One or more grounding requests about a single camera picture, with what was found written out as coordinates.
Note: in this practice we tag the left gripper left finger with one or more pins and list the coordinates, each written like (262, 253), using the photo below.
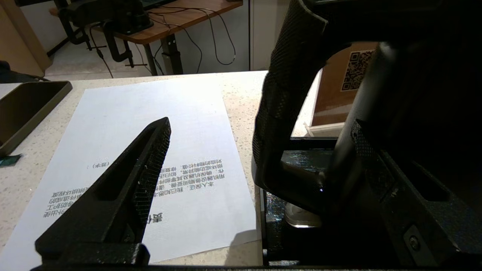
(113, 203)

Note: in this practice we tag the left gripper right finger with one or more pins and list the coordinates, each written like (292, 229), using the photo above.
(421, 210)

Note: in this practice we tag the black electric kettle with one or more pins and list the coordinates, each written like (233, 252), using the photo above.
(293, 75)

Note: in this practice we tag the white printed paper sheet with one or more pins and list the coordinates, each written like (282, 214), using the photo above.
(113, 113)

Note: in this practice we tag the black smartphone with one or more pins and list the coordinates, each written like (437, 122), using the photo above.
(30, 109)

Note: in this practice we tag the brown QR code sign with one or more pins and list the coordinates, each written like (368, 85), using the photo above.
(331, 98)

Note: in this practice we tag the black serving tray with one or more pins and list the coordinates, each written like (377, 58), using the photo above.
(275, 226)

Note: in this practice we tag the beige wooden door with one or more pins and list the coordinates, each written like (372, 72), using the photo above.
(19, 45)

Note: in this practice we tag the wooden desk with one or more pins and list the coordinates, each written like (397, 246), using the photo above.
(180, 22)

